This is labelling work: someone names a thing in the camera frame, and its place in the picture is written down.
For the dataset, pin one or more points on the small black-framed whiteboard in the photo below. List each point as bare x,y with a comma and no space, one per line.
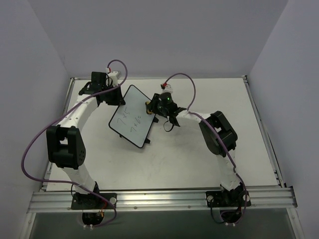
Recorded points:
131,121

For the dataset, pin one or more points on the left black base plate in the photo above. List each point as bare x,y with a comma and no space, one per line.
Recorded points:
91,202

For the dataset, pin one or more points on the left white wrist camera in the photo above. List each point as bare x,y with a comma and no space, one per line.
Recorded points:
112,77

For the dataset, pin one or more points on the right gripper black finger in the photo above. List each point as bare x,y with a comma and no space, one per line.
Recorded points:
151,110
155,100

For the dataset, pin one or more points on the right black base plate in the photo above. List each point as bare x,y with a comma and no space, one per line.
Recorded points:
222,199

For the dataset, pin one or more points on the yellow whiteboard eraser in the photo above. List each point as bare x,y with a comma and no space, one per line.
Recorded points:
148,103

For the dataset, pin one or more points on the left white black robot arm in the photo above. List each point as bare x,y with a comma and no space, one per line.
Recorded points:
65,144

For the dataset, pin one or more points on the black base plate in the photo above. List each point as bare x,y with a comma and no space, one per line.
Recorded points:
222,199
91,202

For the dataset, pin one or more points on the aluminium rail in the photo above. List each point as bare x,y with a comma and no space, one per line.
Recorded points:
164,200
265,136

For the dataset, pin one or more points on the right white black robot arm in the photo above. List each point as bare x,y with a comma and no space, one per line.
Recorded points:
218,134

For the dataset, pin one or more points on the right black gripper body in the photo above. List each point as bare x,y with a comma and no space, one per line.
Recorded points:
151,107

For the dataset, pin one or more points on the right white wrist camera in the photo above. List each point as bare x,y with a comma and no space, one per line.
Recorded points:
166,88

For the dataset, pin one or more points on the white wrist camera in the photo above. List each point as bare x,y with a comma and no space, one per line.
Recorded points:
166,88
112,77

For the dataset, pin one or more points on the aluminium right side rail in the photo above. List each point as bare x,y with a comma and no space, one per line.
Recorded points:
265,136

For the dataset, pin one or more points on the aluminium front rail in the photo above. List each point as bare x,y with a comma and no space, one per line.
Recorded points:
164,200

